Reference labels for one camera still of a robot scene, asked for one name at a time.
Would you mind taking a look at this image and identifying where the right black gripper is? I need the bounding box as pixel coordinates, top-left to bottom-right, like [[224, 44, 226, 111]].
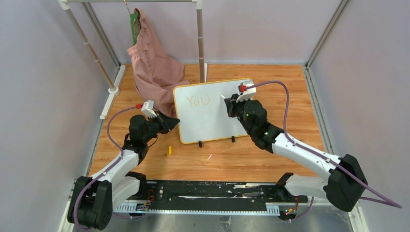
[[226, 93, 254, 135]]

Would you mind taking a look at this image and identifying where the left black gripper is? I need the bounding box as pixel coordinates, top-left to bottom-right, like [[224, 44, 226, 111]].
[[142, 111, 179, 144]]

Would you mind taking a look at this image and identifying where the yellow framed whiteboard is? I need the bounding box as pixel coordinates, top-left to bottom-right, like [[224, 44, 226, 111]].
[[173, 78, 253, 144]]

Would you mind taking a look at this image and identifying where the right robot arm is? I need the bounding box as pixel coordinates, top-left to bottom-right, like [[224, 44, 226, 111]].
[[223, 94, 367, 212]]

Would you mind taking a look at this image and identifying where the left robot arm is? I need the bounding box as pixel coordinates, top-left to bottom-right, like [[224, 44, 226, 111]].
[[67, 111, 180, 231]]

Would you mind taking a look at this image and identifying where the pink cloth garment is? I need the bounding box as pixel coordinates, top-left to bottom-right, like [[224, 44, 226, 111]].
[[127, 8, 189, 116]]

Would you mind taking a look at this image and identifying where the white clothes rack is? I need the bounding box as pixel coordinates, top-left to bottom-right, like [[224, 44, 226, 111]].
[[58, 0, 207, 120]]

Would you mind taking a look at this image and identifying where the green clothes hanger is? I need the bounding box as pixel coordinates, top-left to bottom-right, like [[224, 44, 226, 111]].
[[124, 0, 140, 45]]

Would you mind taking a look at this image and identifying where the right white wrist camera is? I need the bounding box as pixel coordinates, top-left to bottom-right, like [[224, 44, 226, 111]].
[[236, 80, 257, 102]]

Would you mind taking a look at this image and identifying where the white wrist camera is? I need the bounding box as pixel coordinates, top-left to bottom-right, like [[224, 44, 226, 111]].
[[236, 80, 257, 102], [141, 100, 157, 118]]

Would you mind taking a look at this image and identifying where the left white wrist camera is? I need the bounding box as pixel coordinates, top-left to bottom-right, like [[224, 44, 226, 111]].
[[141, 100, 157, 118]]

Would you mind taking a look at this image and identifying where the aluminium frame post right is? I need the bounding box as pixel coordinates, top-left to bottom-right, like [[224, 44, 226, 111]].
[[303, 0, 350, 153]]

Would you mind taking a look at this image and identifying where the aluminium frame post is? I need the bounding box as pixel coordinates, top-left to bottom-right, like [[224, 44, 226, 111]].
[[303, 0, 350, 153], [81, 2, 121, 69]]

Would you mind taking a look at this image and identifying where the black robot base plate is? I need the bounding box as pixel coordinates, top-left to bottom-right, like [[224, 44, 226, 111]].
[[84, 179, 310, 221]]

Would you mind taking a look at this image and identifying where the aluminium frame post left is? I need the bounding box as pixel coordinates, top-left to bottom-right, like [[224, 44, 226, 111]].
[[81, 2, 121, 69]]

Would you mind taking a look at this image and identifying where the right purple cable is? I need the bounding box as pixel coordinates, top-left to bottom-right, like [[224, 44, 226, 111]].
[[239, 80, 403, 221]]

